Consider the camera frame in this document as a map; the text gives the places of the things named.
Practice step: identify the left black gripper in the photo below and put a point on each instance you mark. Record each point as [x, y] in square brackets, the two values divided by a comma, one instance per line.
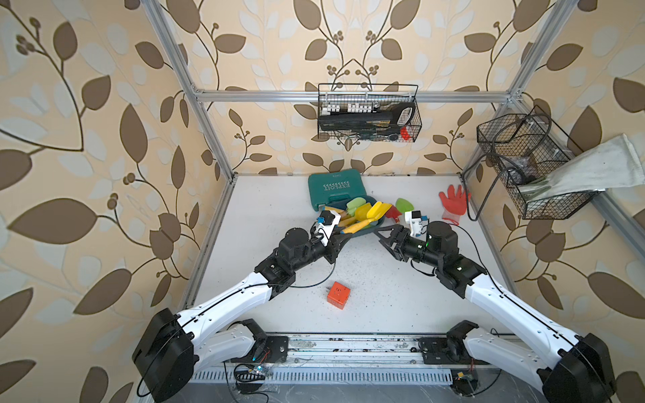
[334, 247]

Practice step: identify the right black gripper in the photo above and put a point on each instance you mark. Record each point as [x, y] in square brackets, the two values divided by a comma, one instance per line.
[398, 252]

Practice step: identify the red toy shovel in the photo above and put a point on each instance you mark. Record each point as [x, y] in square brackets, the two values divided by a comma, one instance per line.
[393, 214]

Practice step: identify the green toy shovel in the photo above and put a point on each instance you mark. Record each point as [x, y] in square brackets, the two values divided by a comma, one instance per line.
[404, 206]

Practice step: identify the yellow toy spatula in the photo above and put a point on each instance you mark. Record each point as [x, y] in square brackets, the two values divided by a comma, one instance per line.
[377, 212]

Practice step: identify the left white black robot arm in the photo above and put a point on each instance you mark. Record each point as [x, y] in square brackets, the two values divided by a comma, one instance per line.
[176, 345]

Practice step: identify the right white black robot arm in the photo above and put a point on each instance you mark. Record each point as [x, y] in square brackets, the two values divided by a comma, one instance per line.
[584, 374]

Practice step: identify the yellow toy shovel in box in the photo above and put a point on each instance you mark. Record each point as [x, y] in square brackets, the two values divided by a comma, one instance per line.
[361, 213]

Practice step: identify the green storage box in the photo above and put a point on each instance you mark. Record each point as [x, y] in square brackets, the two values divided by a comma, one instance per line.
[343, 192]

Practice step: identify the orange cube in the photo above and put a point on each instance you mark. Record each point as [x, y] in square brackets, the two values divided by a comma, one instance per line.
[338, 295]

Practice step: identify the red rubber glove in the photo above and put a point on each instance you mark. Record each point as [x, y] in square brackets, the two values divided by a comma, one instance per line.
[455, 204]

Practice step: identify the black tool in basket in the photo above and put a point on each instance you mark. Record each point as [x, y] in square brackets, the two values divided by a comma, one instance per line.
[398, 116]

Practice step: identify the white cloth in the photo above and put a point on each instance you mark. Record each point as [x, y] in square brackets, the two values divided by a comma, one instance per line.
[612, 164]

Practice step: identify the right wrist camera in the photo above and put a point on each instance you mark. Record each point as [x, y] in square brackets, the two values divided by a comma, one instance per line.
[416, 222]

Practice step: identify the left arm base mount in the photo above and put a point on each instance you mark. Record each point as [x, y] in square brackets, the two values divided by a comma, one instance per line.
[265, 348]

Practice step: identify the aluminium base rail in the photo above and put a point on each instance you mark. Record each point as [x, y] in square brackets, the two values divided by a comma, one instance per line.
[352, 350]

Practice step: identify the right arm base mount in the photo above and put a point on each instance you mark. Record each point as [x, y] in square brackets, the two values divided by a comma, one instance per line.
[448, 348]

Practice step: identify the back wire basket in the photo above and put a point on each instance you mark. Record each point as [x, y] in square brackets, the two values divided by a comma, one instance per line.
[335, 97]

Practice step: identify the wire basket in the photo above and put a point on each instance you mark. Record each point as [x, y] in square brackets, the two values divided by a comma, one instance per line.
[522, 151]
[335, 97]

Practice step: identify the right wire basket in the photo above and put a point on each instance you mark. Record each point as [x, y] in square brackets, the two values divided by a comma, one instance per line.
[522, 151]

